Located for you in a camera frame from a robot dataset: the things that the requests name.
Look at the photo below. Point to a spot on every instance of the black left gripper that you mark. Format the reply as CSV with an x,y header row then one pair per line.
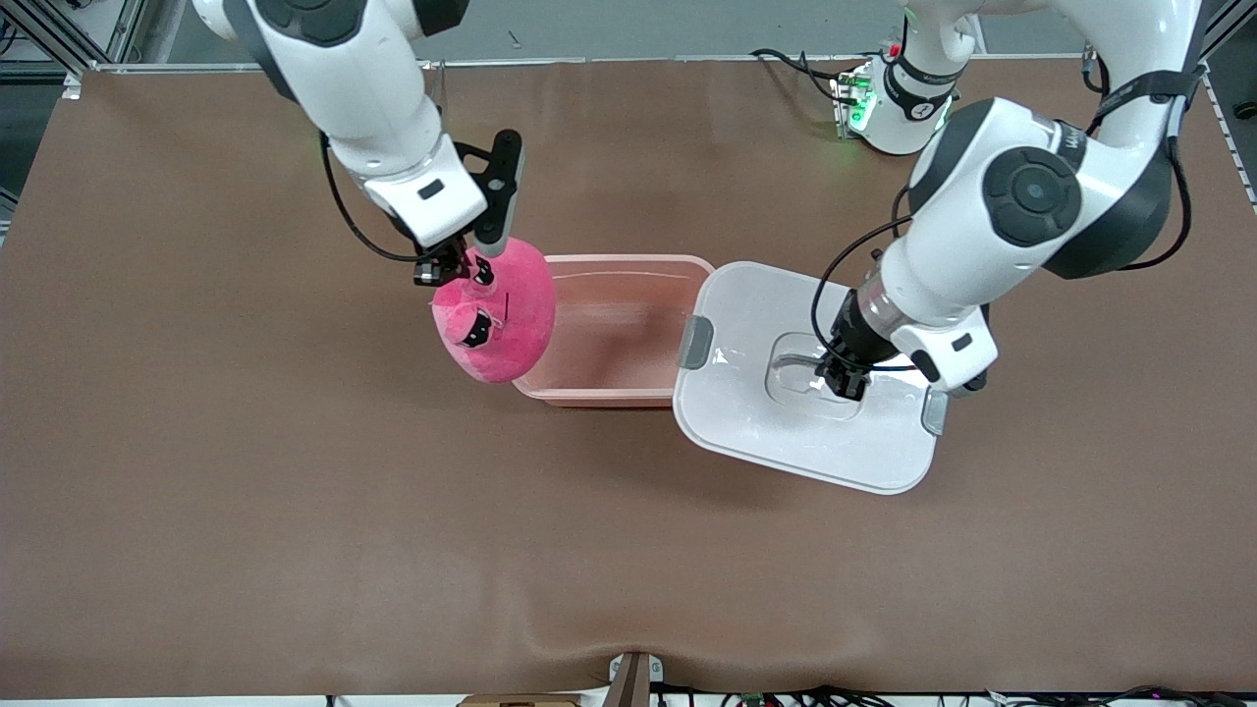
x,y
861,343

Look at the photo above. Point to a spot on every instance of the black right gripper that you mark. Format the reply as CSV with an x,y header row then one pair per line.
x,y
439,266

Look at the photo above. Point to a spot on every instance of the white box lid grey latches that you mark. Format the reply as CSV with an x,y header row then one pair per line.
x,y
786,442

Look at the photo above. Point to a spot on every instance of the pink round plush toy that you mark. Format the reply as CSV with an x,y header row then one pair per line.
x,y
520,334

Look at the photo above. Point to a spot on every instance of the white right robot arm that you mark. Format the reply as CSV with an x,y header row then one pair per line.
x,y
363,88

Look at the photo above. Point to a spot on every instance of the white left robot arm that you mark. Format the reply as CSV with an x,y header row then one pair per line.
x,y
1021,196

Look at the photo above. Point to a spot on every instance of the pink translucent plastic box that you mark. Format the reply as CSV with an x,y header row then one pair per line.
x,y
609,334

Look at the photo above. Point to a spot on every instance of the brown table mat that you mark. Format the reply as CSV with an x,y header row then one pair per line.
x,y
393,550

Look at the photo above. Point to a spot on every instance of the brown cardboard piece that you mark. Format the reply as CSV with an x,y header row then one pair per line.
x,y
520,701

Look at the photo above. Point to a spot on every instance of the small black round object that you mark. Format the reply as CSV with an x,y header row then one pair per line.
x,y
1245,109

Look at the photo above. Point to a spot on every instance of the metal table clamp bracket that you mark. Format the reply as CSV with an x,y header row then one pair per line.
x,y
633,682

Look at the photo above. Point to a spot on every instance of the silver aluminium frame profile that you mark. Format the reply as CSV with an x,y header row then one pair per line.
x,y
1232,22
123,29

